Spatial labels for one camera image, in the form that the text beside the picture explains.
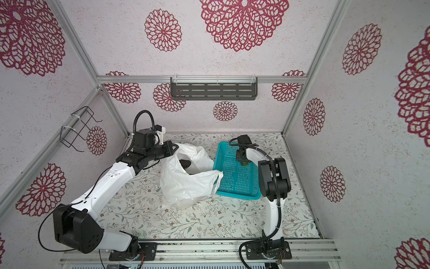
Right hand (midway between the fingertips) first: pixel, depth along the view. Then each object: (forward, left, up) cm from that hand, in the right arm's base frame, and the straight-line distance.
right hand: (244, 154), depth 104 cm
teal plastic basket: (-16, +4, -5) cm, 17 cm away
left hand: (-14, +35, +21) cm, 43 cm away
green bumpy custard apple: (-6, 0, -2) cm, 6 cm away
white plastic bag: (-28, +28, +20) cm, 45 cm away
